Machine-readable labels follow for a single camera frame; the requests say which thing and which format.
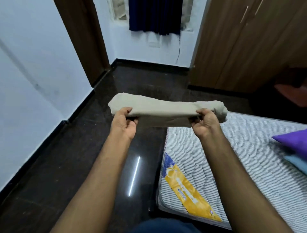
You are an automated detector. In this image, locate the person's right hand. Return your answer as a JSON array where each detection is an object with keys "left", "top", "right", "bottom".
[{"left": 191, "top": 108, "right": 222, "bottom": 140}]

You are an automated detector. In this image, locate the person's left hand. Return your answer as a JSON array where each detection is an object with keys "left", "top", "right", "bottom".
[{"left": 110, "top": 107, "right": 139, "bottom": 142}]

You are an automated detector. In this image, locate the beige striped bed sheet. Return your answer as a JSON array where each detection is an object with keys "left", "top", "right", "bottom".
[{"left": 108, "top": 93, "right": 228, "bottom": 128}]

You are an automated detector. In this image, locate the brown wooden wardrobe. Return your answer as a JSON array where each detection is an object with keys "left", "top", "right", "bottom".
[{"left": 189, "top": 0, "right": 307, "bottom": 93}]

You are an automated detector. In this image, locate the purple dotted pillow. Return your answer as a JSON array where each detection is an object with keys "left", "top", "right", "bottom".
[{"left": 272, "top": 128, "right": 307, "bottom": 160}]

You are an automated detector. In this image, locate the light blue pillow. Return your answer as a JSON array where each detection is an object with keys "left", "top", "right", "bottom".
[{"left": 284, "top": 155, "right": 307, "bottom": 176}]

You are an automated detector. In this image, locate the person's left forearm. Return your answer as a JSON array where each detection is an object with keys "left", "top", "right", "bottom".
[{"left": 50, "top": 133, "right": 135, "bottom": 233}]

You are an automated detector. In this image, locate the person's right forearm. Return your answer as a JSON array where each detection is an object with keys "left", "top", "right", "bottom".
[{"left": 200, "top": 131, "right": 293, "bottom": 233}]

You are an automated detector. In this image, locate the person's navy blue shirt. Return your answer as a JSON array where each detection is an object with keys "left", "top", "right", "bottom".
[{"left": 130, "top": 218, "right": 202, "bottom": 233}]

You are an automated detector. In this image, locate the white striped mattress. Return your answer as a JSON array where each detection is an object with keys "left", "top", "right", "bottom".
[{"left": 156, "top": 111, "right": 307, "bottom": 233}]

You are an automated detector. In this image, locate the maroon plastic chair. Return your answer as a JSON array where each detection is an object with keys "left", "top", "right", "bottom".
[{"left": 273, "top": 67, "right": 307, "bottom": 107}]

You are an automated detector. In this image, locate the dark blue curtain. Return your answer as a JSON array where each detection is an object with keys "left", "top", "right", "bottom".
[{"left": 128, "top": 0, "right": 184, "bottom": 36}]

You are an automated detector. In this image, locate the white window grille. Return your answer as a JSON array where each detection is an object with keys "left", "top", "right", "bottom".
[{"left": 108, "top": 0, "right": 193, "bottom": 32}]

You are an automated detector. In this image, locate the thin black wall cable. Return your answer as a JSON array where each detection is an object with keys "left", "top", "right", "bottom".
[{"left": 176, "top": 35, "right": 181, "bottom": 64}]

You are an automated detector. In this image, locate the white wall switch plate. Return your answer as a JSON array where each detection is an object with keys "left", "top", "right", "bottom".
[{"left": 148, "top": 33, "right": 161, "bottom": 47}]

